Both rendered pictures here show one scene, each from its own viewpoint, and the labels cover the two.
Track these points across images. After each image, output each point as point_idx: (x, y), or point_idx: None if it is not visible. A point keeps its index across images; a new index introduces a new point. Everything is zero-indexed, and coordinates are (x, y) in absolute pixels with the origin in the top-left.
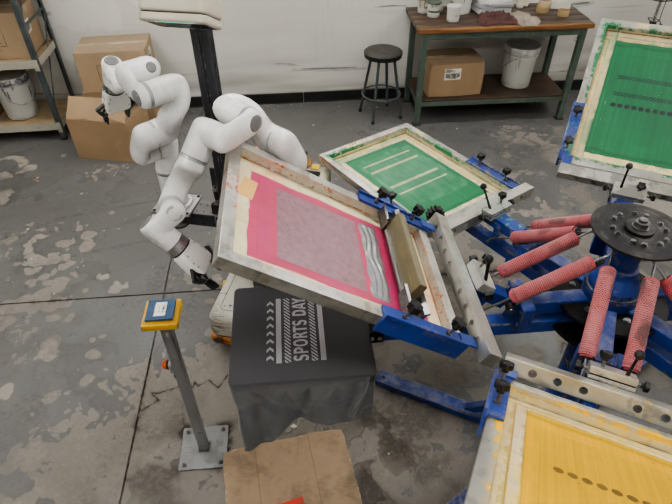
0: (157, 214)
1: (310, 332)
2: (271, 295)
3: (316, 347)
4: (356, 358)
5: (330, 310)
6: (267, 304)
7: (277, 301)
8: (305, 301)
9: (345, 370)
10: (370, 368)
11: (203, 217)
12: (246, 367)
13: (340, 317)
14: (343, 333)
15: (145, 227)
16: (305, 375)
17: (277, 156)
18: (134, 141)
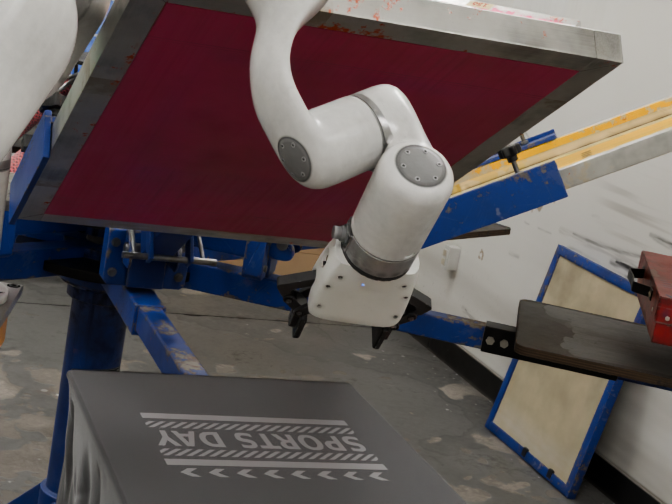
0: (419, 125)
1: (272, 430)
2: (153, 469)
3: (315, 427)
4: (323, 395)
5: (189, 406)
6: (193, 475)
7: (176, 462)
8: (166, 429)
9: (360, 406)
10: (341, 386)
11: None
12: (422, 503)
13: (209, 398)
14: (259, 400)
15: (449, 167)
16: (399, 442)
17: (101, 17)
18: (37, 41)
